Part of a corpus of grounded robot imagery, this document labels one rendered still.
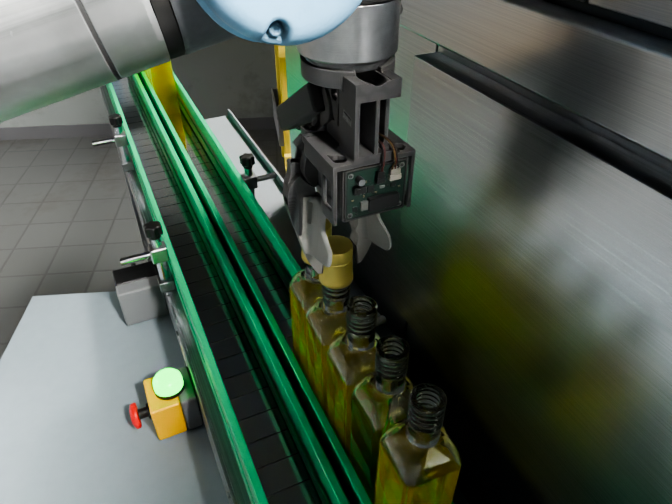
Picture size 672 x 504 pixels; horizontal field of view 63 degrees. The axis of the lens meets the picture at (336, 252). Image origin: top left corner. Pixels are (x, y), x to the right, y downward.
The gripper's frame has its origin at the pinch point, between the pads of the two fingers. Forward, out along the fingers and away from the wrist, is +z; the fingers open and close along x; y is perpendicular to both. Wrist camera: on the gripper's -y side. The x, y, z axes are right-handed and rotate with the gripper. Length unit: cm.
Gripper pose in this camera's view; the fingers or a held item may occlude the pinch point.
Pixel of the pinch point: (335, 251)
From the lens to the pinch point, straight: 54.5
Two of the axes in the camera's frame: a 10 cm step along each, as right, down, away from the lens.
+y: 4.2, 5.5, -7.2
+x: 9.1, -2.5, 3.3
